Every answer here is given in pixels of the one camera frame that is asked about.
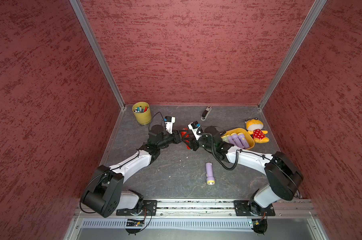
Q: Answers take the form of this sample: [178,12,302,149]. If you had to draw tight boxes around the aluminium front rail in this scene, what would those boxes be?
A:
[146,198,319,219]

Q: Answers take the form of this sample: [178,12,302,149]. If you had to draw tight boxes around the yellow pen cup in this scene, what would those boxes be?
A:
[132,102,152,125]

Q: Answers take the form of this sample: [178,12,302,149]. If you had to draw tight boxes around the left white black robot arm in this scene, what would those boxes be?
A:
[79,125,188,218]

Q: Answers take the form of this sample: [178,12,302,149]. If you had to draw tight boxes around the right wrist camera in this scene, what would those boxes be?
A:
[188,121,203,141]

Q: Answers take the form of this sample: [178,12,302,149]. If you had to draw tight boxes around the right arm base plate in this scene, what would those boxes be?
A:
[234,200,276,217]

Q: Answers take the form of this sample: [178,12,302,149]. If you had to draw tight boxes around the black beige stapler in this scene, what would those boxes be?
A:
[201,106,212,121]

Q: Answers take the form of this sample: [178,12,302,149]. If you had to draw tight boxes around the purple flashlight front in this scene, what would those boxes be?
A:
[206,163,216,185]

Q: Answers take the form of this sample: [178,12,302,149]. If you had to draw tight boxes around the purple flashlight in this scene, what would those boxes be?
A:
[206,163,216,185]
[238,133,250,149]
[227,135,236,146]
[231,133,244,149]

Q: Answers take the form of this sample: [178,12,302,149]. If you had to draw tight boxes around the orange plush toy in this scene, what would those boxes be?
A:
[245,118,270,144]

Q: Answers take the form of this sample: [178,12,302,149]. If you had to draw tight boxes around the markers in cup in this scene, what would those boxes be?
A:
[134,106,148,114]

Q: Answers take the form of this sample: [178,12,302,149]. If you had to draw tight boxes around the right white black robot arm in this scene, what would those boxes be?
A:
[188,122,304,216]

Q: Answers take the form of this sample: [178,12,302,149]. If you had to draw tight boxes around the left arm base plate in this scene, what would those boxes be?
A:
[116,200,158,217]

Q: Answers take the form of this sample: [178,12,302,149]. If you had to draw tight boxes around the green flashlight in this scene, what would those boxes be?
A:
[222,136,229,143]

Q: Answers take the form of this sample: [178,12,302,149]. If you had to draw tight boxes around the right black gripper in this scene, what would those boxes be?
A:
[183,132,216,152]

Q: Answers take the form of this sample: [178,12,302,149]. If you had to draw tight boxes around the red flashlight all red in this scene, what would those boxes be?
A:
[181,128,192,150]

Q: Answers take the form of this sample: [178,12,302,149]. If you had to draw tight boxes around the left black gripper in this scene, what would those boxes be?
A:
[157,128,189,149]

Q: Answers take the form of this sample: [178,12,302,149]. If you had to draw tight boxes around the yellow storage box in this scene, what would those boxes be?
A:
[221,128,255,150]

